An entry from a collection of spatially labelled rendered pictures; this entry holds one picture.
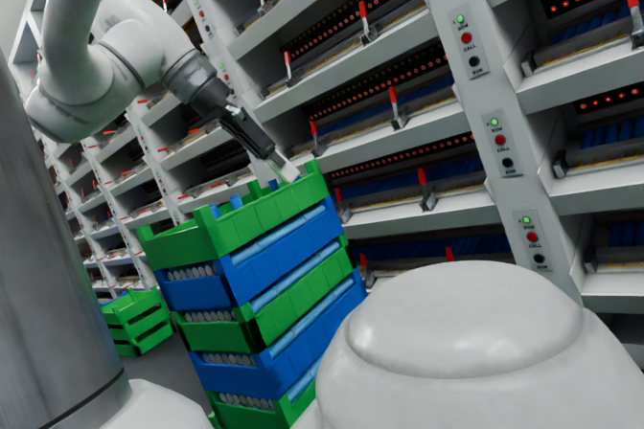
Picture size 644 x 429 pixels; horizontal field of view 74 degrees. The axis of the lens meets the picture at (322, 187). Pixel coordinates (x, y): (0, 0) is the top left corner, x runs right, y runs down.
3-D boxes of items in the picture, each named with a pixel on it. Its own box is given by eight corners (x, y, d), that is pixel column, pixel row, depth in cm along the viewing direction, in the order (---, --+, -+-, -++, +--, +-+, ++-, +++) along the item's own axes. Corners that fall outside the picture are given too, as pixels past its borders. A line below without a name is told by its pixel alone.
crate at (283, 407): (297, 445, 67) (279, 400, 66) (219, 427, 79) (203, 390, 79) (384, 336, 90) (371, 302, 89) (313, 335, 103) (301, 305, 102)
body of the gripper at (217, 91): (187, 108, 82) (222, 142, 85) (190, 98, 75) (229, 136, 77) (214, 82, 84) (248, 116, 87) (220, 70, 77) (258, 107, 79)
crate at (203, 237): (219, 258, 63) (198, 208, 63) (151, 271, 76) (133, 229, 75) (331, 194, 87) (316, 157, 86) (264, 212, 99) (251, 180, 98)
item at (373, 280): (535, 309, 85) (506, 259, 81) (330, 301, 129) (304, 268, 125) (555, 239, 97) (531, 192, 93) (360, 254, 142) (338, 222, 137)
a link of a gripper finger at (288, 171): (274, 147, 83) (275, 147, 83) (299, 172, 85) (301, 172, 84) (264, 159, 82) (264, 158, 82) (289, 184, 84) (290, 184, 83)
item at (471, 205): (506, 221, 83) (474, 165, 79) (308, 243, 128) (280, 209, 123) (529, 161, 95) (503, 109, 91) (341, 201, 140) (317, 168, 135)
